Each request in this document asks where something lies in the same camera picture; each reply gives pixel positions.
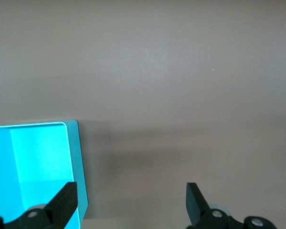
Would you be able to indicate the cyan plastic bin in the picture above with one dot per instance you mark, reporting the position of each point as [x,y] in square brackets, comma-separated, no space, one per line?
[38,155]

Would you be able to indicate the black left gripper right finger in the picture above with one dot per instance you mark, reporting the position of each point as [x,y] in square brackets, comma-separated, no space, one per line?
[196,205]

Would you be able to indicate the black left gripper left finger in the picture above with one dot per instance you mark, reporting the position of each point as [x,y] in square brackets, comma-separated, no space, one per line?
[62,205]

